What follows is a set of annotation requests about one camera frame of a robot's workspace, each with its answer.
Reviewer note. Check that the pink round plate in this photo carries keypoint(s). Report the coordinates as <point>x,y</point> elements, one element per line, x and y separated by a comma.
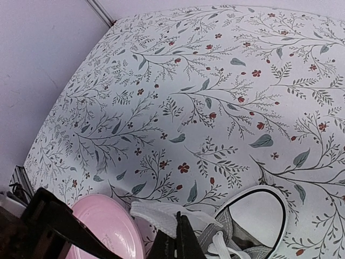
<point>111,224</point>

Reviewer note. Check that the floral patterned table mat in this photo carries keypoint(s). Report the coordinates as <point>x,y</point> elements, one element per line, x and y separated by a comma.
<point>194,105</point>

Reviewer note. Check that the grey canvas sneaker white laces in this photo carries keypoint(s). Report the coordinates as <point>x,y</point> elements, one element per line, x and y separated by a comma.
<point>251,224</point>

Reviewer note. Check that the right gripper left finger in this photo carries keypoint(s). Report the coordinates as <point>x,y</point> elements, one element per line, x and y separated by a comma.
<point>52,229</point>

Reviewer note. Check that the left aluminium frame post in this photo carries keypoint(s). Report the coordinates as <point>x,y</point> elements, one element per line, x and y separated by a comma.
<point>99,9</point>

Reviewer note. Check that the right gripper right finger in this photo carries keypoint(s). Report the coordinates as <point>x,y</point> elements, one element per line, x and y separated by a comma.
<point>184,245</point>

